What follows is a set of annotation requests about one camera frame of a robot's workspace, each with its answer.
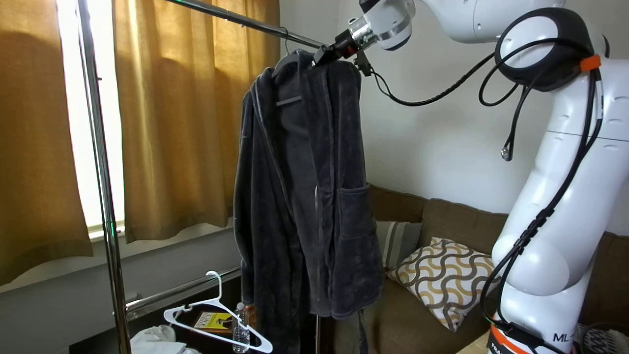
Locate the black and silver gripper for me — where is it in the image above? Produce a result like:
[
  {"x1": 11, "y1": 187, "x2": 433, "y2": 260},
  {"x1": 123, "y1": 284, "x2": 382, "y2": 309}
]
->
[{"x1": 315, "y1": 18, "x2": 376, "y2": 77}]

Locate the gray robe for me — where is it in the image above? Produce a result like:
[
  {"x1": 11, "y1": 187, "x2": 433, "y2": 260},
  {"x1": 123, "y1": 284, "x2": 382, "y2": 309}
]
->
[{"x1": 235, "y1": 51, "x2": 384, "y2": 354}]

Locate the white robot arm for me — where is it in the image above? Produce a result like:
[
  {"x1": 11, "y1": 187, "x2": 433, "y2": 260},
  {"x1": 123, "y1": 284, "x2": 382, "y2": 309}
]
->
[{"x1": 323, "y1": 0, "x2": 629, "y2": 354}]

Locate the white plastic hanger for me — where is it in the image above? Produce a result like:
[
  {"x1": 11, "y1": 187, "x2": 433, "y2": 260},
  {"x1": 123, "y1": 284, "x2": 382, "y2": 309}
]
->
[{"x1": 164, "y1": 272, "x2": 274, "y2": 354}]

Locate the mustard yellow curtain right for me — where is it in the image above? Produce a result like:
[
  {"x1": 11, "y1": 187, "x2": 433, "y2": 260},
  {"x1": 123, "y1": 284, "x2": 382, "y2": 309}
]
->
[{"x1": 115, "y1": 0, "x2": 280, "y2": 242}]

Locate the mustard yellow curtain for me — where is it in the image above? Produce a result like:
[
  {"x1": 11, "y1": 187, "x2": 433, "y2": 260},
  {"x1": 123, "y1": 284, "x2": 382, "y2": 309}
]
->
[
  {"x1": 115, "y1": 0, "x2": 280, "y2": 242},
  {"x1": 0, "y1": 0, "x2": 93, "y2": 285}
]

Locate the gray striped pillow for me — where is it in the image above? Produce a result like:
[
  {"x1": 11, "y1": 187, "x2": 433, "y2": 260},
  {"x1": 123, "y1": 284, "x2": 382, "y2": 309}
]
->
[{"x1": 376, "y1": 221, "x2": 421, "y2": 270}]

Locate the wavy patterned pillow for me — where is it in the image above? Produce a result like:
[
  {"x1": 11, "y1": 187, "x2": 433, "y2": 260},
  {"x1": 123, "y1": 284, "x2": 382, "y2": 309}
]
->
[{"x1": 390, "y1": 236, "x2": 494, "y2": 333}]

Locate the brown sofa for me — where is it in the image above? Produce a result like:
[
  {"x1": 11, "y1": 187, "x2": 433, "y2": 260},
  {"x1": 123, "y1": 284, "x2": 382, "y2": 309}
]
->
[{"x1": 333, "y1": 183, "x2": 629, "y2": 354}]

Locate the yellow box on table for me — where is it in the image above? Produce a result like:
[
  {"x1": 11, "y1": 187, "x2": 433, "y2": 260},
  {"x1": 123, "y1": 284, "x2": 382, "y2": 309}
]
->
[{"x1": 195, "y1": 311, "x2": 233, "y2": 335}]

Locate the metal clothes rack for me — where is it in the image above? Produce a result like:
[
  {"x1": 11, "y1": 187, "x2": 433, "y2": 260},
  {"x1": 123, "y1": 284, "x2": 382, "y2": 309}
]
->
[{"x1": 75, "y1": 0, "x2": 323, "y2": 354}]

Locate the mustard yellow curtain left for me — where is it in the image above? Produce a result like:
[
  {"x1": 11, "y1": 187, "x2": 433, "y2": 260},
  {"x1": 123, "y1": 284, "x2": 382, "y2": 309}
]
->
[{"x1": 0, "y1": 0, "x2": 93, "y2": 285}]

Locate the white cloth on table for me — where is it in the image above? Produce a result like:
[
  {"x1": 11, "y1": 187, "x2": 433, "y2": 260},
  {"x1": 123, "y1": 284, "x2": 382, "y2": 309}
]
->
[{"x1": 130, "y1": 325, "x2": 199, "y2": 354}]

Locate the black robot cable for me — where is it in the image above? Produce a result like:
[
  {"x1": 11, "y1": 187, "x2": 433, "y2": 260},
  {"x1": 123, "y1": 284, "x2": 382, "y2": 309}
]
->
[{"x1": 370, "y1": 6, "x2": 614, "y2": 317}]

